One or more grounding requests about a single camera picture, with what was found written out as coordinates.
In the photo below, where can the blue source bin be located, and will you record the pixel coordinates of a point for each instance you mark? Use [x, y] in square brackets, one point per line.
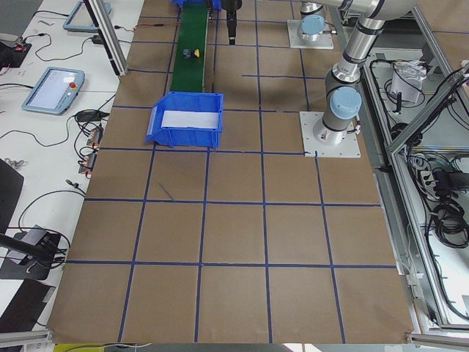
[187, 119]

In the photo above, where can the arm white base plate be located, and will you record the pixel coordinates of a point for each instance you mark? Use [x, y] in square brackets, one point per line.
[320, 142]
[323, 41]

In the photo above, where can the aluminium frame rail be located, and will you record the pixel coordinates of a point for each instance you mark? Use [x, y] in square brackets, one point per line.
[105, 30]

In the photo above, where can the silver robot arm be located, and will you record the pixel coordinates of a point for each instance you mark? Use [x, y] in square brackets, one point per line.
[343, 101]
[312, 23]

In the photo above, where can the black power brick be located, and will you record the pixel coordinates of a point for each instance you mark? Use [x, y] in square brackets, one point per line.
[96, 39]

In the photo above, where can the teach pendant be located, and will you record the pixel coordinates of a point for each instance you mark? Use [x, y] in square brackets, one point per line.
[55, 91]
[79, 20]

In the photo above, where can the black monitor stand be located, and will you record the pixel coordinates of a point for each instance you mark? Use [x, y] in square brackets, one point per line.
[30, 256]

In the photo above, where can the white crumpled bag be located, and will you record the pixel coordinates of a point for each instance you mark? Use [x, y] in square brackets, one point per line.
[408, 80]

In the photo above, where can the upper teach pendant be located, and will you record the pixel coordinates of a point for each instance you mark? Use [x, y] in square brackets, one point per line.
[79, 20]

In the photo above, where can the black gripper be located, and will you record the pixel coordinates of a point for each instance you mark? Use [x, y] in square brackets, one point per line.
[231, 15]

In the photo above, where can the lower teach pendant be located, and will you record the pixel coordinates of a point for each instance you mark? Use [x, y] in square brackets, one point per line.
[55, 91]

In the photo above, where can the blue destination bin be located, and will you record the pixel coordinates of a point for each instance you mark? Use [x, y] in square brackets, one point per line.
[210, 4]

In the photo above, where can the green conveyor belt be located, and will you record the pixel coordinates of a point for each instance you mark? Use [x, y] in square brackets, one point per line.
[188, 74]

